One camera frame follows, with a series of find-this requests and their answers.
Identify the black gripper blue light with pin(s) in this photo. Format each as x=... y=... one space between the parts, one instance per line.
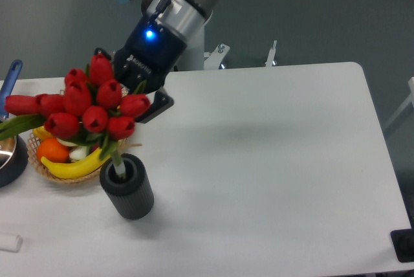
x=149 y=54

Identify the red tulip bouquet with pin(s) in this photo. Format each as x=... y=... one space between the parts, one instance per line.
x=32 y=111

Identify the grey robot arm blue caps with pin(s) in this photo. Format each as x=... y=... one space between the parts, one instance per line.
x=183 y=17

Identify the dark grey ribbed vase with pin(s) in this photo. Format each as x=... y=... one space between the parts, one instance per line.
x=132 y=197

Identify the white garlic bulb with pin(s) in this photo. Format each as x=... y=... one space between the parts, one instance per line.
x=78 y=153

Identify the cream round disc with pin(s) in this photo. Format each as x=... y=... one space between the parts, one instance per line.
x=66 y=143

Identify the yellow bell pepper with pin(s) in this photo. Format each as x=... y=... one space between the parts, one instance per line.
x=42 y=133

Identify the orange fruit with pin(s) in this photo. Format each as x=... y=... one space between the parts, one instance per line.
x=53 y=150

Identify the yellow banana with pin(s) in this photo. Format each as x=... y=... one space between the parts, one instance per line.
x=76 y=169

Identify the woven wicker basket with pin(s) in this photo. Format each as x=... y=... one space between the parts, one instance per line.
x=35 y=157

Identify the white cylinder object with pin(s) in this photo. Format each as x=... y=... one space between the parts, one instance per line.
x=10 y=242

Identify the black device table corner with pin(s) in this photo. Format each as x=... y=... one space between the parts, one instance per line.
x=403 y=244

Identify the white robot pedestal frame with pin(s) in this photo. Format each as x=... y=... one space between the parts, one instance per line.
x=195 y=58

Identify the dark pot blue handle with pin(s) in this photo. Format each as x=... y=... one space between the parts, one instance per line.
x=13 y=150

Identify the white chair frame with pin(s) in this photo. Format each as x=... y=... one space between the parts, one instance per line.
x=401 y=113

